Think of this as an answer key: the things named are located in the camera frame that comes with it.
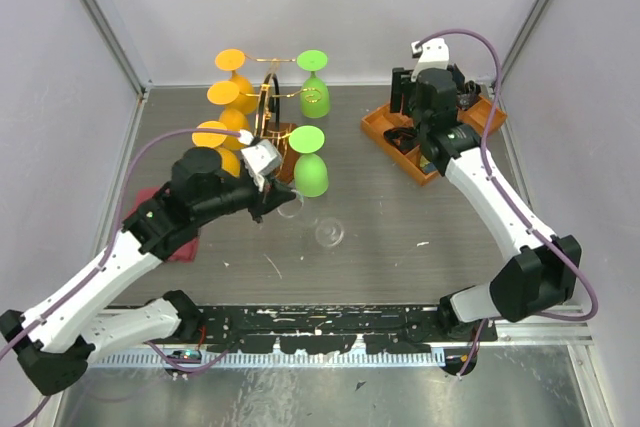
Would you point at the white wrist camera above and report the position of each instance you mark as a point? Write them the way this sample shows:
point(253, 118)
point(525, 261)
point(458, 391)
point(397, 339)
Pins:
point(431, 54)
point(260, 157)

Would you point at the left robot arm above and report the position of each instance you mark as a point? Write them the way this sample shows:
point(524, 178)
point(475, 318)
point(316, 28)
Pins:
point(56, 340)

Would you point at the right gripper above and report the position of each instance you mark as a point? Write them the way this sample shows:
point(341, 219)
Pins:
point(401, 84)

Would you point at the clear champagne flute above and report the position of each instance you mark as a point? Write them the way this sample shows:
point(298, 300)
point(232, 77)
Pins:
point(307, 213)

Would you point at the green goblet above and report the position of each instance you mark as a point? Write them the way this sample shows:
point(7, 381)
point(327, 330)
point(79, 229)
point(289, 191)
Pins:
point(310, 171)
point(314, 84)

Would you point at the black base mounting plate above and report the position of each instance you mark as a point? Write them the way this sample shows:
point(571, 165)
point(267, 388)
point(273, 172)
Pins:
point(321, 329)

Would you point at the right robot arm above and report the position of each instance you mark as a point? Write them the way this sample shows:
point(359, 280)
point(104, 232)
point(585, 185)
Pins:
point(539, 270)

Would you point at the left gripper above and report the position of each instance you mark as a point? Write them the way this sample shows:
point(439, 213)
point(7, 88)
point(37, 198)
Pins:
point(269, 197)

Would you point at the dark folded cloth in tray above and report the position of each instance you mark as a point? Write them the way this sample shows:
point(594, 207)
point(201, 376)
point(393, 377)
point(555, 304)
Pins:
point(468, 92)

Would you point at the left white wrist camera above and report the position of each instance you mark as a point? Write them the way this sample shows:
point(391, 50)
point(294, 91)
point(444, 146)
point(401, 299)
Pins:
point(260, 157)

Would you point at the slotted cable duct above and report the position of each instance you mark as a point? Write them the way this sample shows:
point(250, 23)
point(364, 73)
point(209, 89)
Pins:
point(356, 358)

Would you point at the gold wire wine glass rack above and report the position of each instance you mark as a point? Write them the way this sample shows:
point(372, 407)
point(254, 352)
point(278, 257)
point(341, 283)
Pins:
point(267, 124)

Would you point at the green goblet front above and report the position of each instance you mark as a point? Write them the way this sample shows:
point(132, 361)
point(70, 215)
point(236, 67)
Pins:
point(310, 171)

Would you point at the red cloth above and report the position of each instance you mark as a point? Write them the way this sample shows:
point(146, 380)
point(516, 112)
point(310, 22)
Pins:
point(187, 252)

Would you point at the wooden compartment tray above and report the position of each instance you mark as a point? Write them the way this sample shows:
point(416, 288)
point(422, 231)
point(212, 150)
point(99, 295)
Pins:
point(414, 163)

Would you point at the orange goblet front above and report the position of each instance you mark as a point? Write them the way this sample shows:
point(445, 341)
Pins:
point(218, 142)

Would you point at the orange goblet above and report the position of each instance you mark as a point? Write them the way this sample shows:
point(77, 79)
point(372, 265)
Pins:
point(231, 60)
point(227, 95)
point(218, 142)

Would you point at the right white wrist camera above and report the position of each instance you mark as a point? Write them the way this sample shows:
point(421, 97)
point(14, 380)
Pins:
point(431, 54)

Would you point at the black item in tray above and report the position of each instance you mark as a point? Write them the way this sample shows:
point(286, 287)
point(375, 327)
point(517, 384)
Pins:
point(403, 139)

